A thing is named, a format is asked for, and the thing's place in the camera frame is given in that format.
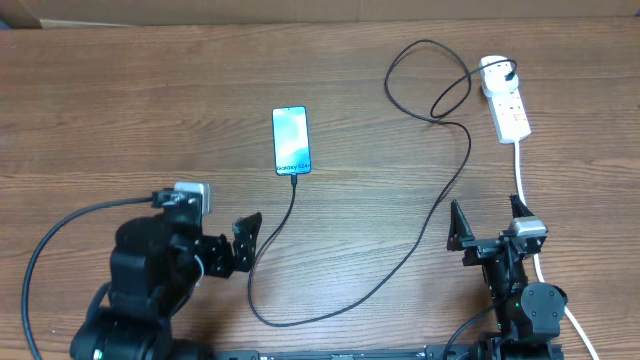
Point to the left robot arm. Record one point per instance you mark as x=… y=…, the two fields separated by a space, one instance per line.
x=155 y=267

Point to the white power strip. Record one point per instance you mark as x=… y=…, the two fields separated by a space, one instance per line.
x=509 y=117

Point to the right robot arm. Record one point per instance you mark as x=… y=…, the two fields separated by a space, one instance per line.
x=528 y=314

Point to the blue Galaxy smartphone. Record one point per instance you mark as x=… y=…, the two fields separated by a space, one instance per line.
x=292 y=152

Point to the white charger plug adapter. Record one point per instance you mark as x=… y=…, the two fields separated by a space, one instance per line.
x=498 y=75

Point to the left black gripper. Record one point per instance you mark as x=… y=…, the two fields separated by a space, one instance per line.
x=222 y=260

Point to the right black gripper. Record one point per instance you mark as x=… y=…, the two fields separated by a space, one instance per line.
x=460 y=239

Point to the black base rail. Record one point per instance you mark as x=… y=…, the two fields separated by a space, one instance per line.
x=430 y=352

